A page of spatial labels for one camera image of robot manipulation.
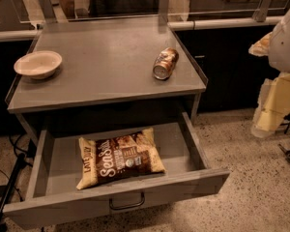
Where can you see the orange soda can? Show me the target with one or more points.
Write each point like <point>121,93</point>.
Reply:
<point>165,63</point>

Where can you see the black drawer handle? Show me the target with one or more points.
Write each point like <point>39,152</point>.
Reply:
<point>127,201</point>

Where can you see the grey counter cabinet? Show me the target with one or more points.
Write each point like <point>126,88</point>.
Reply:
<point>103,63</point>

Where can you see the grey rail with glass panel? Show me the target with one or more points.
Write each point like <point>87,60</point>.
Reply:
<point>23,19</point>

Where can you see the white bowl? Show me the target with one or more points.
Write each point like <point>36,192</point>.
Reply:
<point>38,64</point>

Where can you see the brown chip bag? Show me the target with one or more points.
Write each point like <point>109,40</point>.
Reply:
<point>113,159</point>

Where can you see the grey open drawer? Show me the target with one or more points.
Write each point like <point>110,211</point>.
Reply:
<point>52,196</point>

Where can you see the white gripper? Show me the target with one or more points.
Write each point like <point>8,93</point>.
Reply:
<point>286,47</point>

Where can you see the black stand leg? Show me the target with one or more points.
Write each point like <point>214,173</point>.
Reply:
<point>19,164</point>

